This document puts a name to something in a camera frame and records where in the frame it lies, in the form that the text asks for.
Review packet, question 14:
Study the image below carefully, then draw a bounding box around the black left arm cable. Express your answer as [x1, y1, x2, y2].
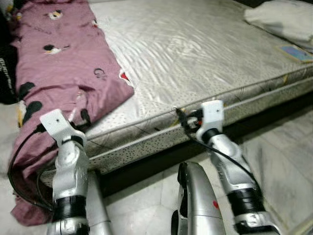
[7, 125, 54, 213]

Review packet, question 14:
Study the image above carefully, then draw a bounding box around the black bag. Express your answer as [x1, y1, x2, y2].
[0, 10, 20, 105]

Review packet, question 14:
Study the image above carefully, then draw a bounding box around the grey quilted mattress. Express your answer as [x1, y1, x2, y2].
[81, 0, 313, 157]

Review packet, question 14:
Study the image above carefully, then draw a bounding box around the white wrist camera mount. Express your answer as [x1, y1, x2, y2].
[197, 100, 224, 138]
[39, 109, 79, 145]

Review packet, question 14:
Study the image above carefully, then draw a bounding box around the silver right robot leg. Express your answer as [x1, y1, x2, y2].
[170, 162, 226, 235]

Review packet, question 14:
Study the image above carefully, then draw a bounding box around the grey speckled bed base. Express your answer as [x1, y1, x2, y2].
[39, 78, 313, 189]

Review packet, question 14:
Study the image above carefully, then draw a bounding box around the white pillow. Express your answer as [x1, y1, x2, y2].
[244, 0, 313, 49]

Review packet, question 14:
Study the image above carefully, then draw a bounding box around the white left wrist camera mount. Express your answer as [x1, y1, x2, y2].
[39, 109, 79, 145]

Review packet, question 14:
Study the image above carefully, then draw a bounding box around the colourful children's book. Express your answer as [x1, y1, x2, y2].
[280, 45, 313, 63]

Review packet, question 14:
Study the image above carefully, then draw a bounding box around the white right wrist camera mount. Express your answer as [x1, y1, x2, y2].
[197, 100, 224, 138]

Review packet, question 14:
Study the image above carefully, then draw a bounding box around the pink printed blanket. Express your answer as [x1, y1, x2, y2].
[7, 0, 135, 227]

